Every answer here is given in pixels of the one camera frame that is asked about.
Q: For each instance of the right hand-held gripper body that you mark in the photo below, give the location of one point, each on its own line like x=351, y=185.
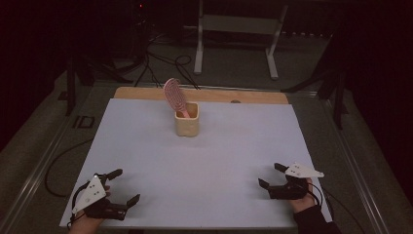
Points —
x=300, y=171

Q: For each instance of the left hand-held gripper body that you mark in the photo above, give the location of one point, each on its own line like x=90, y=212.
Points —
x=92, y=193

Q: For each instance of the beige square cup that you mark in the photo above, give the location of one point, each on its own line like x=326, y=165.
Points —
x=186, y=126

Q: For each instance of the pink hairbrush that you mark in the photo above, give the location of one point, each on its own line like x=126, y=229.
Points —
x=175, y=96

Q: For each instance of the person's left hand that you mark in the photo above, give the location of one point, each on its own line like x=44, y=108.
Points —
x=85, y=225

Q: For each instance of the person's right hand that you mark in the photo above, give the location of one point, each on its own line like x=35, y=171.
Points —
x=302, y=204

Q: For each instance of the pale table mat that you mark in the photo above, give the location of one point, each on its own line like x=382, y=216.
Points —
x=195, y=175

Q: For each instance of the black stand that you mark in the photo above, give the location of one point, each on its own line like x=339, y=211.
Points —
x=337, y=97
x=70, y=87

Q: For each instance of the metal floor rail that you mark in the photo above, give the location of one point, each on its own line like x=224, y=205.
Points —
x=32, y=185
x=357, y=182

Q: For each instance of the black square floor bracket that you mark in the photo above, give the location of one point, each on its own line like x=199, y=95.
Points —
x=83, y=122

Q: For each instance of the white metal table frame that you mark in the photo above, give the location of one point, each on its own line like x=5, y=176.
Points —
x=238, y=24

